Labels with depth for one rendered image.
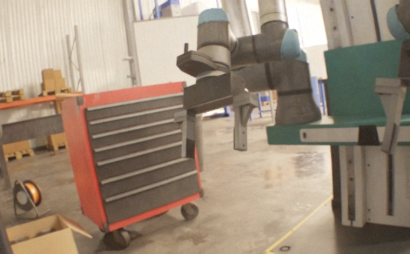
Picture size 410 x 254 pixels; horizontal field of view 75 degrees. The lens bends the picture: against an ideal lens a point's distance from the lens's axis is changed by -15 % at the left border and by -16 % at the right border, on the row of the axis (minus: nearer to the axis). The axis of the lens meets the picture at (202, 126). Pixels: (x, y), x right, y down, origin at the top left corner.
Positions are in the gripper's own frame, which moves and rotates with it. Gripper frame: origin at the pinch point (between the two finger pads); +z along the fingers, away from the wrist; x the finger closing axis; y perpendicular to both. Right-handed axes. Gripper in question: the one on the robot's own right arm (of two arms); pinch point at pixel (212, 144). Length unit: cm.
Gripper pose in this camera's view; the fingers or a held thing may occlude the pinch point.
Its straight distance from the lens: 62.3
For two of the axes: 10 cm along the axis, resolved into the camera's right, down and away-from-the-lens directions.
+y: 6.7, 2.3, 7.1
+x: -7.4, 1.8, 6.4
